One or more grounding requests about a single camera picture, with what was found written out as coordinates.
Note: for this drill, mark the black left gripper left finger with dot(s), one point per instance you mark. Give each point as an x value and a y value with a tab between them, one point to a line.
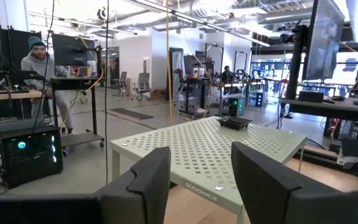
148	193

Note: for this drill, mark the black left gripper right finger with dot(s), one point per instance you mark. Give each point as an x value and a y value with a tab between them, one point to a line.
259	186

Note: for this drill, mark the light wooden table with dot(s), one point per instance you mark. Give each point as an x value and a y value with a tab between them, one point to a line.
197	149

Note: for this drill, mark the small black square plate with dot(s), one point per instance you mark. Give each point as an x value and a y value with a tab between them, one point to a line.
234	123

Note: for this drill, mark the dark floor mat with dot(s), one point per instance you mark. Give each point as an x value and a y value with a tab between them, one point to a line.
132	113

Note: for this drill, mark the computer tower with green light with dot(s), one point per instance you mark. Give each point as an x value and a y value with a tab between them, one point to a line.
236	107

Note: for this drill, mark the small black box on desk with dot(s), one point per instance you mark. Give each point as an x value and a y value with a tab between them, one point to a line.
311	96

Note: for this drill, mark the grey office desk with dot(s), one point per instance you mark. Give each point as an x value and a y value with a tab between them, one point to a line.
328	109

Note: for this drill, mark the grey office chair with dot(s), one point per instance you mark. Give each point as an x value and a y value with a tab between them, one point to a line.
122	79
142	82

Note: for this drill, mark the person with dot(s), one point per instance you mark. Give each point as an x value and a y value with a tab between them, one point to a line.
227	74
39	67

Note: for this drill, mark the black standing desk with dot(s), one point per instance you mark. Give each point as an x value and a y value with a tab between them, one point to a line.
197	81

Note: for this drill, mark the black monitor pole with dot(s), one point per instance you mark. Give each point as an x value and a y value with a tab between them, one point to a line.
295	68

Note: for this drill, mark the black computer tower with lights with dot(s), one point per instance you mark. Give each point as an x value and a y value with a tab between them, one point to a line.
26	158

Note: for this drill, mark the black rolling cart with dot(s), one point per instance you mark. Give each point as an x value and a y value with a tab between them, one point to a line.
73	83

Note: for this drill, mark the large tilted monitor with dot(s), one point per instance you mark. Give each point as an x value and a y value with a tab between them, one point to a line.
323	40

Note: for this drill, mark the black monitor on cart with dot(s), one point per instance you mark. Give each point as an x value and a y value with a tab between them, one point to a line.
70	49

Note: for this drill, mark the wooden desk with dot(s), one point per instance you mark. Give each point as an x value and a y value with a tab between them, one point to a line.
11	95

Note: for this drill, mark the black partition panel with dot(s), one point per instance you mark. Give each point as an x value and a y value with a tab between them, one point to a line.
11	46

